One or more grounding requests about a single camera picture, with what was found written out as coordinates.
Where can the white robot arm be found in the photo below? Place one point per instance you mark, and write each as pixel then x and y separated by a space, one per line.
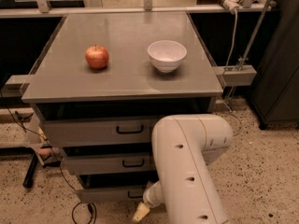
pixel 182 146

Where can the grey drawer cabinet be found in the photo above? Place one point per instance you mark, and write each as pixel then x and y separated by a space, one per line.
pixel 66 87

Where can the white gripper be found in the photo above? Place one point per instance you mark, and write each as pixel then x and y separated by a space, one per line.
pixel 149 198

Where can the dark cabinet on right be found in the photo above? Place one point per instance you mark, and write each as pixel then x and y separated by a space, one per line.
pixel 274 93

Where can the white bowl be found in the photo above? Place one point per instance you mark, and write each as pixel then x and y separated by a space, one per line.
pixel 166 55

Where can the grey top drawer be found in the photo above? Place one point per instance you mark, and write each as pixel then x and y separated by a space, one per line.
pixel 96 132

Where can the grey drawer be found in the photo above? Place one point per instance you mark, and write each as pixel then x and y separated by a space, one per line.
pixel 96 132
pixel 115 187
pixel 109 164

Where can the grey bottom drawer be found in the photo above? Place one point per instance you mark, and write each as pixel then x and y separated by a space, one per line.
pixel 115 187

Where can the grey metal side bracket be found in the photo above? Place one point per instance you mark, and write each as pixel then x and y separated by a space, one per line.
pixel 230 77

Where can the grey middle drawer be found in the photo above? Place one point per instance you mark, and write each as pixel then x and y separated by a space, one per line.
pixel 109 164

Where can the grey metal rail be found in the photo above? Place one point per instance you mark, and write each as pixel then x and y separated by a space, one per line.
pixel 64 11

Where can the black bar on floor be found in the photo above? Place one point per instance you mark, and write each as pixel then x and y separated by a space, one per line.
pixel 29 178

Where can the red apple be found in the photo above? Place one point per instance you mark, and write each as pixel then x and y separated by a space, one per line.
pixel 97 57

